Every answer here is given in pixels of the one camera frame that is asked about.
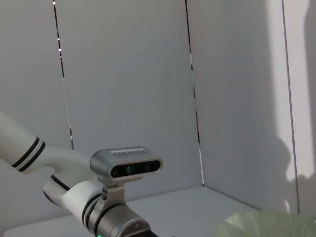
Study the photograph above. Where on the pale green wavy fruit plate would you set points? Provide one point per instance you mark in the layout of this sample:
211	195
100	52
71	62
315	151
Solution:
269	224

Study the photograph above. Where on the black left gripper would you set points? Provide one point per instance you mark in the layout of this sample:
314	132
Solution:
154	234

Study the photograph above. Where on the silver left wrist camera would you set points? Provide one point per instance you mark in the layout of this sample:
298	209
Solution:
128	163

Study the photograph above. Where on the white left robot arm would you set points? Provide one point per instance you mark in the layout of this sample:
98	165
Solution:
22	145

